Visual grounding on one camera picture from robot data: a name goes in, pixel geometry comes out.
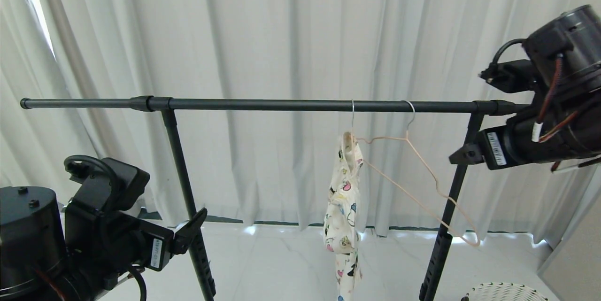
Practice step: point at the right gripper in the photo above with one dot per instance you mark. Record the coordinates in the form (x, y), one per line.
(521, 143)

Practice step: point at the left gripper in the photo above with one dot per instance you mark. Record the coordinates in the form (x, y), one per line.
(122, 244)

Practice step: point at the pink clothes hanger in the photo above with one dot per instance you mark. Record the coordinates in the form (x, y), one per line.
(422, 165)
(352, 113)

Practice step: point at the cream printed garment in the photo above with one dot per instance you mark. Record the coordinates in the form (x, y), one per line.
(342, 216)

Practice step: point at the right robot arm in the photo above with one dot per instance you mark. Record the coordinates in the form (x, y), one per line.
(573, 42)

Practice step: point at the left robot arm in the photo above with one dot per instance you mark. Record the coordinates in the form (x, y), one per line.
(28, 230)

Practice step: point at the white laundry basket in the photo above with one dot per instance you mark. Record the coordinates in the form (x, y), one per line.
(507, 291)

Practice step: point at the black clothes rack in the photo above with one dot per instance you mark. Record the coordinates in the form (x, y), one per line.
(281, 104)

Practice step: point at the white curtain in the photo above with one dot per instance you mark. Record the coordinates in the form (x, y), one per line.
(281, 24)

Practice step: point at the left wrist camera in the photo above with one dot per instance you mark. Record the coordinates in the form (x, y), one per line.
(127, 183)

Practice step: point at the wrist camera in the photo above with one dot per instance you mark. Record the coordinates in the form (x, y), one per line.
(127, 183)
(512, 75)

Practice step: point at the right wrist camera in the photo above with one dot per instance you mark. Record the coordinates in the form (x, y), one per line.
(512, 75)

